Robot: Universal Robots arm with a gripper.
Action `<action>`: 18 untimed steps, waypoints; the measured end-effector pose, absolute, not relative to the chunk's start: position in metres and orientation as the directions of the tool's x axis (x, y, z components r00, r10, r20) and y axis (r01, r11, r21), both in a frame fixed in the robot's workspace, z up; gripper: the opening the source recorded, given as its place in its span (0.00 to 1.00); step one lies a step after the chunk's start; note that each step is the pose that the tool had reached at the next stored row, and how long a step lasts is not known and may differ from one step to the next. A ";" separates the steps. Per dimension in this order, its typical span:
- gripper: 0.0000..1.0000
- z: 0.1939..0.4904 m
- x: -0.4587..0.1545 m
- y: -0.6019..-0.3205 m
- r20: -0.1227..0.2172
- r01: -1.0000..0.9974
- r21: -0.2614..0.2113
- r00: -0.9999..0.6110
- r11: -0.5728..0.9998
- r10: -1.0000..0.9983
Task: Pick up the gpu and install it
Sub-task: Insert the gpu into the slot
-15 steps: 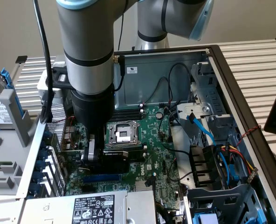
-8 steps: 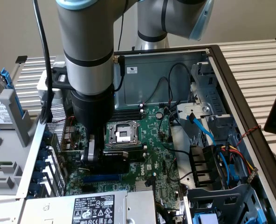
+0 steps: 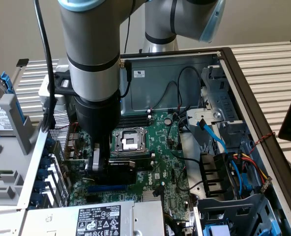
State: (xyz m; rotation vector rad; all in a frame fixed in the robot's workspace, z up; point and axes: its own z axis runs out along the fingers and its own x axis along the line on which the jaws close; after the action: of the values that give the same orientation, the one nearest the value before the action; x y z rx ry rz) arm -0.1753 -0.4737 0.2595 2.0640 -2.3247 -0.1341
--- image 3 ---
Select thin black cable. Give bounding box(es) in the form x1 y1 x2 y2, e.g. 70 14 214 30
124 14 133 54

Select green motherboard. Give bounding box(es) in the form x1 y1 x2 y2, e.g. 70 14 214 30
66 112 198 236

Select green graphics card black shroud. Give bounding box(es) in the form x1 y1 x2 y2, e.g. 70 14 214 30
60 157 138 197

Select black plastic fan shroud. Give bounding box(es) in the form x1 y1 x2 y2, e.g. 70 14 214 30
199 152 234 197

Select open metal PC case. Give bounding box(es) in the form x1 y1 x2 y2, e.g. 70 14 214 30
17 46 291 236

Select short red-black twisted wire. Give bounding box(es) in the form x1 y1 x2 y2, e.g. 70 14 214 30
54 122 81 159

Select installed RAM stick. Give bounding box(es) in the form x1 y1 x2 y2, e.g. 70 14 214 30
135 158 154 170

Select grey parts rack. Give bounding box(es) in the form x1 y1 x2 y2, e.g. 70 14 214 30
0 93 42 209

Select low black looped wire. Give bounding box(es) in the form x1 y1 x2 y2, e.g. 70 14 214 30
151 81 183 111

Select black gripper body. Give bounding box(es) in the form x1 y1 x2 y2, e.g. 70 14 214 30
74 92 121 148

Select blue plastic disk rail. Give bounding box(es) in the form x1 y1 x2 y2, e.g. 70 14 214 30
0 71 25 118

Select long red-black twisted wire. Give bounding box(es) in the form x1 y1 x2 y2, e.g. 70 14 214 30
248 132 276 155

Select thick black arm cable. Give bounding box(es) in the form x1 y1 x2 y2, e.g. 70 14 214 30
33 0 57 133

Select metal disk bay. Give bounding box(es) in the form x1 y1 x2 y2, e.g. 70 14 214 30
201 65 247 123

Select grey power supply unit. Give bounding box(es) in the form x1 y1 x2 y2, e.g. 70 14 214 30
20 200 166 236

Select grey drive cage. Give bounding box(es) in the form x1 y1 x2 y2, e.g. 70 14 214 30
197 194 284 236

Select CPU socket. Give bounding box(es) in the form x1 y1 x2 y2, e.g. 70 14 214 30
111 127 148 157

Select tall black looped wire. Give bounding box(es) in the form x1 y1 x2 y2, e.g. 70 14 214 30
177 66 203 111

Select black plug brass connector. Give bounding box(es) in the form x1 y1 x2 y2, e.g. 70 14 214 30
119 59 133 99

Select blue disk data wire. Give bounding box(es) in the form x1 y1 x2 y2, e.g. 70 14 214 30
196 118 253 197

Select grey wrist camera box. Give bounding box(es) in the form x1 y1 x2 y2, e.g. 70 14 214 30
38 65 74 111

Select silver chipset heatsink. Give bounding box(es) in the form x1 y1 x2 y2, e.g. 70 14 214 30
142 190 164 203

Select coloured disk power wires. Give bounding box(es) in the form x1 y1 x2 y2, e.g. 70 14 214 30
230 152 273 195

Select grey plastic bay latch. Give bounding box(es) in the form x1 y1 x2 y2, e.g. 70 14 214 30
186 109 225 133

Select white sticker label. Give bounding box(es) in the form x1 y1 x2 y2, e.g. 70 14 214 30
132 69 146 79

